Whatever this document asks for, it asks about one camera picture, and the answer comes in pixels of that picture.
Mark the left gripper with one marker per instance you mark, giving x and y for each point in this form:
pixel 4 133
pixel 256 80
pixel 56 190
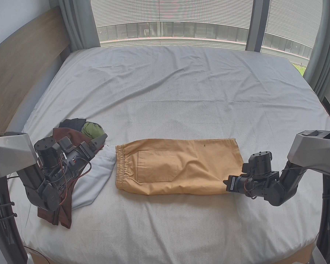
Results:
pixel 84 153

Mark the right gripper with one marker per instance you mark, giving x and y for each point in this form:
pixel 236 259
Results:
pixel 239 184

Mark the tan shorts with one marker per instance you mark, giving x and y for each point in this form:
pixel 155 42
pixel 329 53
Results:
pixel 181 169

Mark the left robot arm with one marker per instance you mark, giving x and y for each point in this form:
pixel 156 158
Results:
pixel 8 153

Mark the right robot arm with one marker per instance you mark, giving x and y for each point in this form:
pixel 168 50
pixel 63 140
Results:
pixel 313 153

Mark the bed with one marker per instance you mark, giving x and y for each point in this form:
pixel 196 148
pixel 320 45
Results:
pixel 181 87

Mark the green garment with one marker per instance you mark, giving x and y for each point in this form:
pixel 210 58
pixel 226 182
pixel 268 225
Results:
pixel 92 131

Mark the pale grey garment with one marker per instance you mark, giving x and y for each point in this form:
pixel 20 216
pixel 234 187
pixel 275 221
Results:
pixel 93 177

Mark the black garment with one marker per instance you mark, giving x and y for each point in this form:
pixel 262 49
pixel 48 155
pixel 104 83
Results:
pixel 71 123

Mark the brown garment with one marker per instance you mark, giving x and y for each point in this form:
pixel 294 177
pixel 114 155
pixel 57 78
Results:
pixel 63 216

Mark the grey-green curtain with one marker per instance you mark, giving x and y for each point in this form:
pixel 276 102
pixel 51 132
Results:
pixel 77 18
pixel 327 51

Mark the window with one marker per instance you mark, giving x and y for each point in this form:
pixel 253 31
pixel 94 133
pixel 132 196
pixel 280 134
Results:
pixel 181 10

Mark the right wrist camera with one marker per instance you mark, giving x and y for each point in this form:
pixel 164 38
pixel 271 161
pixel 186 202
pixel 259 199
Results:
pixel 247 168

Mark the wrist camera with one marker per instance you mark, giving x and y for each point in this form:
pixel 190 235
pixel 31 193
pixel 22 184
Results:
pixel 247 168
pixel 63 142

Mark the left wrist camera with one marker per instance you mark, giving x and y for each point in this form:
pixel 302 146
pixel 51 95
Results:
pixel 63 142

